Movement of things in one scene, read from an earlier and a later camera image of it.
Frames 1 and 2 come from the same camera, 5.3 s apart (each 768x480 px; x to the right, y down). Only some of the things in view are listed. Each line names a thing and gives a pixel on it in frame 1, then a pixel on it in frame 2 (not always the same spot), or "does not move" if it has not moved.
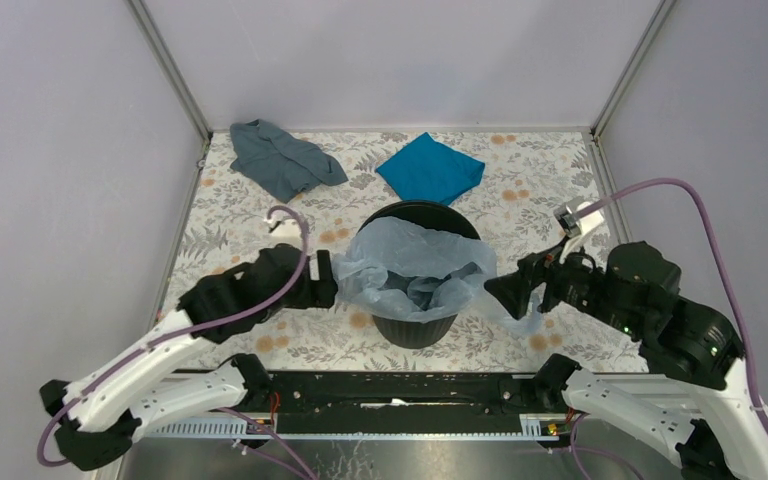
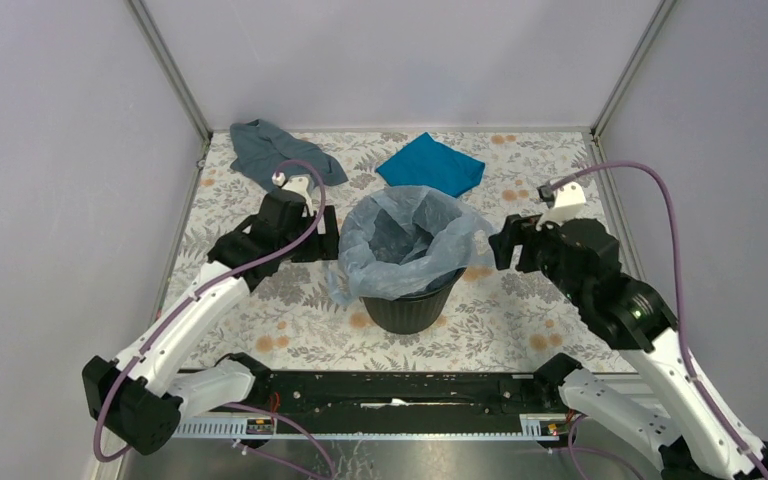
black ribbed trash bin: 405,332 -> 415,313
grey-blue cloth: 284,166 does not move
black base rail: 397,402 does not move
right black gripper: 511,289 -> 520,230
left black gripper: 321,292 -> 324,245
